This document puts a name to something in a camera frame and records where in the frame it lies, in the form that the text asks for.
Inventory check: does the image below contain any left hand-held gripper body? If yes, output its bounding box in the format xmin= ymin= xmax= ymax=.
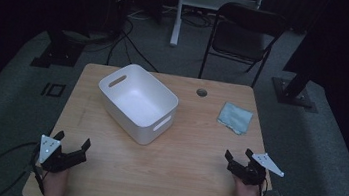
xmin=36 ymin=133 xmax=90 ymax=178

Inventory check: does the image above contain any light blue cloth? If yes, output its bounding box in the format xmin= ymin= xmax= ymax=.
xmin=215 ymin=100 xmax=255 ymax=138

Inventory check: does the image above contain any black folding chair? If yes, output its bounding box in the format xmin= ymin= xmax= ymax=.
xmin=197 ymin=0 xmax=290 ymax=92

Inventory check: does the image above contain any black metal stand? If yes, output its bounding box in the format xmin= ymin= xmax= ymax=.
xmin=268 ymin=0 xmax=333 ymax=114
xmin=29 ymin=24 xmax=88 ymax=73

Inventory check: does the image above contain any bundle of floor cables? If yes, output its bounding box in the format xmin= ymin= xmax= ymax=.
xmin=128 ymin=1 xmax=215 ymax=30

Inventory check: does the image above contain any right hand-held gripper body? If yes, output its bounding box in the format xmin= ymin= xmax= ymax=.
xmin=225 ymin=148 xmax=288 ymax=190

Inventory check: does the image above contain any person's left hand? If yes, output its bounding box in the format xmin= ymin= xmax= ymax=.
xmin=40 ymin=165 xmax=71 ymax=194

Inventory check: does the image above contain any white desk frame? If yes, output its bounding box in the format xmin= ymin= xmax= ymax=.
xmin=169 ymin=0 xmax=266 ymax=58

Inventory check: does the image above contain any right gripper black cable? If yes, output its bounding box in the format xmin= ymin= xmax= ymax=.
xmin=255 ymin=178 xmax=269 ymax=196

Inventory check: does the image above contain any grey tape strip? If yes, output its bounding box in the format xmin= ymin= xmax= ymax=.
xmin=264 ymin=188 xmax=283 ymax=196

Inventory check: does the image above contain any person's right hand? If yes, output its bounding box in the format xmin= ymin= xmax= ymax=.
xmin=232 ymin=176 xmax=264 ymax=196

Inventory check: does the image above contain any black floor cable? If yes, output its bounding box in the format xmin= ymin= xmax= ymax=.
xmin=105 ymin=16 xmax=166 ymax=74

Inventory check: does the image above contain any white plastic basket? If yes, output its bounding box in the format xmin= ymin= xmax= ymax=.
xmin=91 ymin=59 xmax=184 ymax=149

